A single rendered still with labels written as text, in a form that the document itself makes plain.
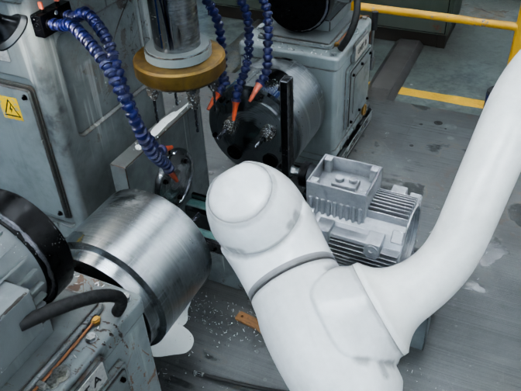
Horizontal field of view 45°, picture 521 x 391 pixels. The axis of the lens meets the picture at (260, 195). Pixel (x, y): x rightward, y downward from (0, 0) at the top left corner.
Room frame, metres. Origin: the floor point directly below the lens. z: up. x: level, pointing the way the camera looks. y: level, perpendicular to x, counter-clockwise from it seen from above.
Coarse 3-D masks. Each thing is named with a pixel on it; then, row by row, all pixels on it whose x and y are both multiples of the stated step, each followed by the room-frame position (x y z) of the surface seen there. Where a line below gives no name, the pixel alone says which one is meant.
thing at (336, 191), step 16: (336, 160) 1.02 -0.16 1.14; (352, 160) 1.01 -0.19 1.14; (320, 176) 1.00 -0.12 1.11; (336, 176) 0.97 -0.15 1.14; (352, 176) 0.97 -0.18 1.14; (368, 176) 0.99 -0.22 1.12; (320, 192) 0.93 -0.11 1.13; (336, 192) 0.92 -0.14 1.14; (352, 192) 0.91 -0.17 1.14; (368, 192) 0.90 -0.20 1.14; (320, 208) 0.94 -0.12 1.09; (336, 208) 0.92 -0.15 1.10; (352, 208) 0.90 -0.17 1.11
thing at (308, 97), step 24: (288, 72) 1.38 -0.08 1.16; (240, 96) 1.31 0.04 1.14; (264, 96) 1.28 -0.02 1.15; (312, 96) 1.35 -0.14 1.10; (216, 120) 1.34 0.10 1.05; (240, 120) 1.30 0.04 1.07; (264, 120) 1.27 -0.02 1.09; (312, 120) 1.32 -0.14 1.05; (240, 144) 1.31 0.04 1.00; (264, 144) 1.28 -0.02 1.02
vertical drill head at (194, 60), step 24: (168, 0) 1.08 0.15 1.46; (192, 0) 1.11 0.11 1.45; (168, 24) 1.08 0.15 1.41; (192, 24) 1.10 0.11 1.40; (144, 48) 1.12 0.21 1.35; (168, 48) 1.08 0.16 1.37; (192, 48) 1.09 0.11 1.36; (216, 48) 1.14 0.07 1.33; (144, 72) 1.06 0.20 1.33; (168, 72) 1.05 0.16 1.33; (192, 72) 1.05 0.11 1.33; (216, 72) 1.07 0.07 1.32; (192, 96) 1.06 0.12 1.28
